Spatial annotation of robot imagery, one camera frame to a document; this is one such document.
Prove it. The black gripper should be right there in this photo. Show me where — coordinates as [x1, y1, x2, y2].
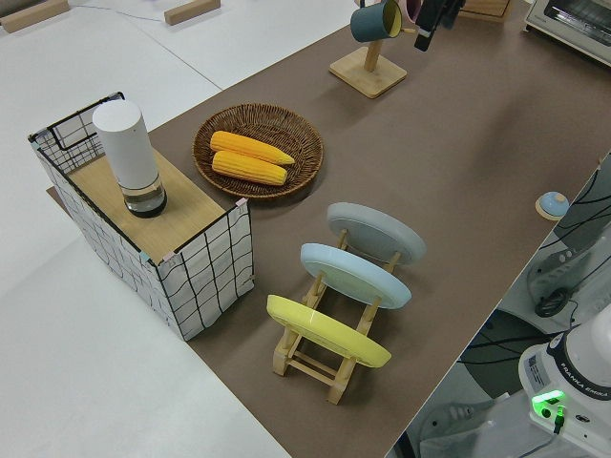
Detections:
[413, 0, 467, 52]

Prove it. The gray plate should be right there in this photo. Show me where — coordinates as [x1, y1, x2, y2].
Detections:
[327, 201, 427, 274]

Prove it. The light blue plate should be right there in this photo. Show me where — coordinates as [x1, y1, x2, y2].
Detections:
[299, 241, 412, 311]

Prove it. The yellow plate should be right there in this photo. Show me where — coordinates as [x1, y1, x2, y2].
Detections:
[265, 294, 393, 369]

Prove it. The wooden plate rack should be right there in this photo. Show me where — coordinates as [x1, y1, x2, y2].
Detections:
[271, 228, 402, 406]

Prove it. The pink mug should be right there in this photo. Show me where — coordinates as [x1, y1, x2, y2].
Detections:
[398, 0, 424, 24]

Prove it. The teal mug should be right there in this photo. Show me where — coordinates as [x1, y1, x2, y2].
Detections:
[349, 0, 405, 43]

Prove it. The wooden mug tree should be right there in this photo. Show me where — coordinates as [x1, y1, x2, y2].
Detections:
[327, 0, 416, 100]

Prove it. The large wooden box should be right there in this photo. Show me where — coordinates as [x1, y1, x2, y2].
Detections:
[457, 0, 515, 21]

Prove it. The brown table mat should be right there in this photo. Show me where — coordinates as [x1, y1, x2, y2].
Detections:
[45, 0, 611, 458]

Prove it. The white toaster oven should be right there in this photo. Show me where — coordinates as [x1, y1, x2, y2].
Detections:
[521, 0, 611, 66]

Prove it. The brown wicker basket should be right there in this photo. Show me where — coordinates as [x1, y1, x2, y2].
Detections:
[192, 102, 326, 201]

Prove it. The yellow corn cob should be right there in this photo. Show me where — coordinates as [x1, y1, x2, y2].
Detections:
[211, 150, 289, 186]
[209, 131, 296, 166]

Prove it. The blue service bell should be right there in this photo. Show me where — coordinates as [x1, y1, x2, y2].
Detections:
[534, 190, 569, 221]

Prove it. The wooden block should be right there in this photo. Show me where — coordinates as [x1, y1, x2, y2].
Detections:
[0, 0, 73, 33]
[164, 0, 221, 26]

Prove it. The wooden basket lid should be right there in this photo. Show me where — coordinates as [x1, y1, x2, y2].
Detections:
[69, 150, 225, 254]

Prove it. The white cloth basket liner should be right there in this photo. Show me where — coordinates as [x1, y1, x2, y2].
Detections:
[29, 133, 254, 343]

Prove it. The white cylindrical bottle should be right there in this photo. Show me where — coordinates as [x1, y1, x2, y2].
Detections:
[92, 98, 169, 219]

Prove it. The coiled black cable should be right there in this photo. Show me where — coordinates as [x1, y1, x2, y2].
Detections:
[534, 287, 573, 319]

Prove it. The thin light cable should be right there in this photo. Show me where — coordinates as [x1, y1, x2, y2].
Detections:
[71, 0, 166, 23]

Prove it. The black wire basket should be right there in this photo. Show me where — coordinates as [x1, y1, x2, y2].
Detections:
[27, 90, 254, 343]

